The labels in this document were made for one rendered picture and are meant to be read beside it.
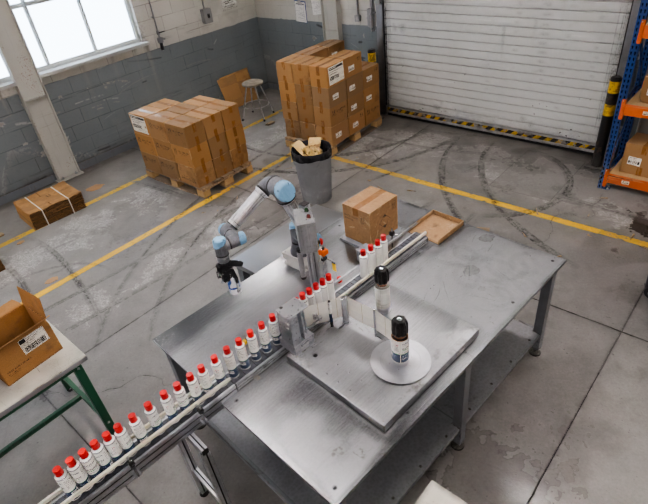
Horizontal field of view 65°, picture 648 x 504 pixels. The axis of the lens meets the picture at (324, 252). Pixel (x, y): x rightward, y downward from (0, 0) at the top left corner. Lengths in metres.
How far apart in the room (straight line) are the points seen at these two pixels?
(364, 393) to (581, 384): 1.82
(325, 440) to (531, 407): 1.67
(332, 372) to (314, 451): 0.42
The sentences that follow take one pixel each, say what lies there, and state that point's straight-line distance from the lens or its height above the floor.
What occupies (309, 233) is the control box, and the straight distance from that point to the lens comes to 2.69.
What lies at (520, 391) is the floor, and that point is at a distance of 3.79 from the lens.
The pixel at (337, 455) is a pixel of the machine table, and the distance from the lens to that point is 2.44.
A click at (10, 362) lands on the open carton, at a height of 0.91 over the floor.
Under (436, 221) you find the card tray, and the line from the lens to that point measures 3.79.
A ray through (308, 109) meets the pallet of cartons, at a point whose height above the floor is 0.58.
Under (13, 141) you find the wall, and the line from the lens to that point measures 7.64.
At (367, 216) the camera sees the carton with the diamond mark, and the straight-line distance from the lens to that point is 3.37.
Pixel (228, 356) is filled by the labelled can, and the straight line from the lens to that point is 2.63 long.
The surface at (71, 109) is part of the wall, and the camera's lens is 7.85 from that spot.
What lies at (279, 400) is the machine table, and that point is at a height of 0.83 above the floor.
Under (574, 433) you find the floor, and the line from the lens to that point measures 3.67.
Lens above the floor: 2.89
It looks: 36 degrees down
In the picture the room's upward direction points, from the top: 7 degrees counter-clockwise
